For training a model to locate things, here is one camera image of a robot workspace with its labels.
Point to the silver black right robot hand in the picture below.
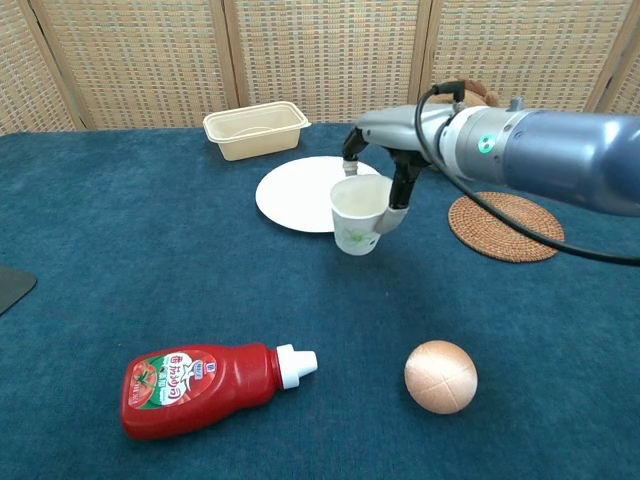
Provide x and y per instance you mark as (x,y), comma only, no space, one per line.
(400,127)

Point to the white paper cup green flower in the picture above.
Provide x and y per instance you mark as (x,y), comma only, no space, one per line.
(355,235)

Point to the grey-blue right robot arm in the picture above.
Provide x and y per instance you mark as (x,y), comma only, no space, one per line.
(575,150)

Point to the white round plate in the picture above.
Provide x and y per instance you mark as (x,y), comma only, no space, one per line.
(295,195)

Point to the woven rattan coaster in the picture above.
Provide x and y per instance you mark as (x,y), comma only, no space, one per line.
(500,240)

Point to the peach round ball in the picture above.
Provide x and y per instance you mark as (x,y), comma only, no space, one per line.
(440,377)

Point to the brown plush animal toy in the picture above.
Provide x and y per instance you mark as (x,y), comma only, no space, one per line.
(482,92)

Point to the woven bamboo folding screen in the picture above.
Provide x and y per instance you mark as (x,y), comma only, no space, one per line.
(325,50)

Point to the beige plastic food container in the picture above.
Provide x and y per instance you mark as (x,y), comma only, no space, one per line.
(260,140)

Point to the blue table cloth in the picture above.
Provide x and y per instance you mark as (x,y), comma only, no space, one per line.
(250,300)

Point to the red ketchup squeeze bottle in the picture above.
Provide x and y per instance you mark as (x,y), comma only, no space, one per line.
(200,390)

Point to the dark grey flat mat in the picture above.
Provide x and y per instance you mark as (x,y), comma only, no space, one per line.
(12,290)

